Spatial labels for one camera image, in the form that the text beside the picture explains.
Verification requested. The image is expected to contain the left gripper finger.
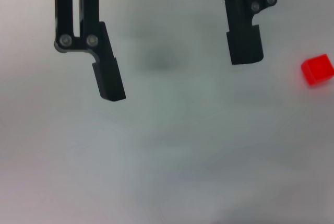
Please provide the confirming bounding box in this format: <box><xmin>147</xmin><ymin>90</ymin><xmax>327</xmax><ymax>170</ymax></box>
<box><xmin>213</xmin><ymin>0</ymin><xmax>278</xmax><ymax>65</ymax></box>
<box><xmin>54</xmin><ymin>0</ymin><xmax>127</xmax><ymax>102</ymax></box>

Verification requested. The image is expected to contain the small red square brick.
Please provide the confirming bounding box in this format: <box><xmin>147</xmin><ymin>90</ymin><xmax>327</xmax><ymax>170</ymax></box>
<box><xmin>300</xmin><ymin>53</ymin><xmax>334</xmax><ymax>88</ymax></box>

